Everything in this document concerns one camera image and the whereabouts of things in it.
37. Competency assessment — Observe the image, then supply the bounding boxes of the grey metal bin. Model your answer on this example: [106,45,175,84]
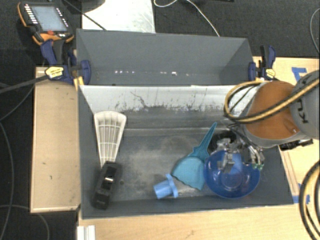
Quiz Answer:
[75,28,295,220]

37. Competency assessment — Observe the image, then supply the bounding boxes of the clear blue plastic bowl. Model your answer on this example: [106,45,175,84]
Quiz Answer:
[202,149,261,200]

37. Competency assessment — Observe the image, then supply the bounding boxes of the black cylinder on white bracket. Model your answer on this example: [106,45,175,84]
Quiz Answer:
[278,138,314,151]

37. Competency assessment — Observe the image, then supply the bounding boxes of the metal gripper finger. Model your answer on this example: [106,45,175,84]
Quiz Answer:
[225,155,236,174]
[216,154,227,171]

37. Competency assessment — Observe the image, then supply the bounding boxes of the pale wood board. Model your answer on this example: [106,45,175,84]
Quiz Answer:
[29,66,82,214]

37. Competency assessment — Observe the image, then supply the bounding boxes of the black tape dispenser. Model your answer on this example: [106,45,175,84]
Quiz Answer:
[90,160,124,211]

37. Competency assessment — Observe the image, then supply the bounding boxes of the white ribbed plastic scoop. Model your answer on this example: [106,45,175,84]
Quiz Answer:
[93,110,128,169]

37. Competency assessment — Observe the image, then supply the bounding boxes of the blue flanged plastic cylinder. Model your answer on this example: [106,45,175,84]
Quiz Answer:
[152,173,180,200]

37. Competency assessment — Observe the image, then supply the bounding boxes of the light blue plastic scoop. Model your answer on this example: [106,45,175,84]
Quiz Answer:
[170,121,218,191]

